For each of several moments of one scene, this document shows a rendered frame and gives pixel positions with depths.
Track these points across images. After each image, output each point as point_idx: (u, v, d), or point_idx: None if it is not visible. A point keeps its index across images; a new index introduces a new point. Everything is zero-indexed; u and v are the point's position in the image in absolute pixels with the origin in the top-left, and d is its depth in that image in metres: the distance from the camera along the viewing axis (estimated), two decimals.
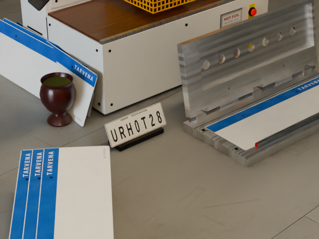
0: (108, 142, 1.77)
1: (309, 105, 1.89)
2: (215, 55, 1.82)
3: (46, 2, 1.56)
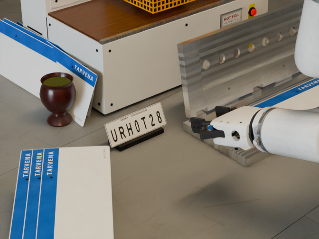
0: (108, 142, 1.77)
1: (309, 105, 1.89)
2: (215, 55, 1.82)
3: None
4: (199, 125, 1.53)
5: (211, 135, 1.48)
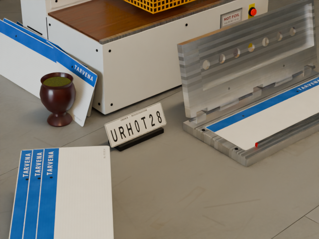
0: (108, 142, 1.77)
1: (309, 105, 1.89)
2: (215, 55, 1.82)
3: None
4: None
5: None
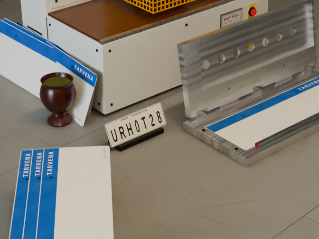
0: (108, 142, 1.77)
1: (309, 105, 1.89)
2: (215, 55, 1.82)
3: None
4: None
5: None
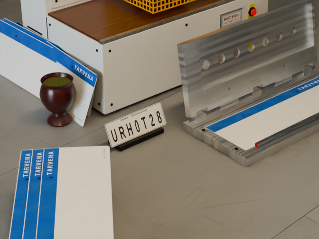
0: (108, 142, 1.77)
1: (309, 105, 1.89)
2: (215, 55, 1.82)
3: None
4: None
5: None
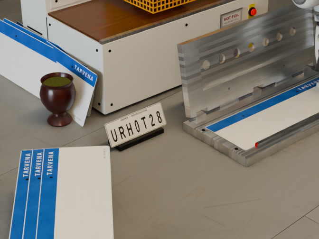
0: (108, 142, 1.77)
1: (309, 105, 1.89)
2: (215, 55, 1.82)
3: None
4: None
5: None
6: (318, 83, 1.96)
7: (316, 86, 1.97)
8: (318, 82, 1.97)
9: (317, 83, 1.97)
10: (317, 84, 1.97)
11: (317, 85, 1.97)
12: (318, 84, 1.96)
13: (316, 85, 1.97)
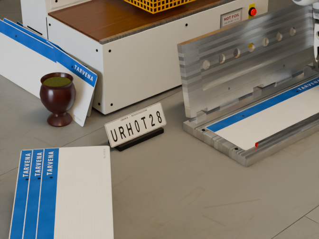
0: (108, 142, 1.77)
1: (309, 105, 1.89)
2: (215, 55, 1.82)
3: None
4: None
5: None
6: None
7: None
8: None
9: None
10: None
11: None
12: None
13: None
